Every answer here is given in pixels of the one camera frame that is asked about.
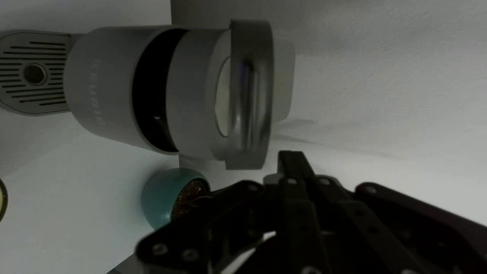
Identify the small potted blue succulent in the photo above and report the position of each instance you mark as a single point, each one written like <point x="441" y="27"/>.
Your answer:
<point x="161" y="198"/>

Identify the white rectangular board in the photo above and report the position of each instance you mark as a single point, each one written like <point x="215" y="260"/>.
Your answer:
<point x="76" y="228"/>

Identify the grey coffeemaker chamber lid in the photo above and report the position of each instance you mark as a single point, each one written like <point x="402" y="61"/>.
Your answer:
<point x="248" y="91"/>

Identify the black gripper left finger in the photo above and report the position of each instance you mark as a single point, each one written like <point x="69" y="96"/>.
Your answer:
<point x="288" y="213"/>

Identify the dark glass yellow candle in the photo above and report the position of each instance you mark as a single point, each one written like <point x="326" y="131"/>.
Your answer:
<point x="2" y="199"/>

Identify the grey coffeemaker body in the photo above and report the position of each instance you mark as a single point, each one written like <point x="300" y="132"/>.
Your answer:
<point x="101" y="85"/>

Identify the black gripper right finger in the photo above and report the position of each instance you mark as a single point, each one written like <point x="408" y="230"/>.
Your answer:
<point x="317" y="217"/>

